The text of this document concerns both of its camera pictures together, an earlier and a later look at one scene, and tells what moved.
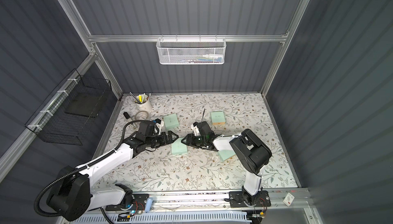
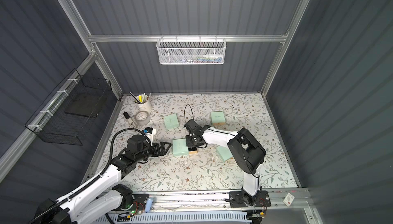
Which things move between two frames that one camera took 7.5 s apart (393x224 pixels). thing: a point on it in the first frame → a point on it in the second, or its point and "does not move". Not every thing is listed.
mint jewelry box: x=178 y=148 does not move
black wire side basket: x=65 y=116 does not move
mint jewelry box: x=226 y=154 does not move
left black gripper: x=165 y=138 → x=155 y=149
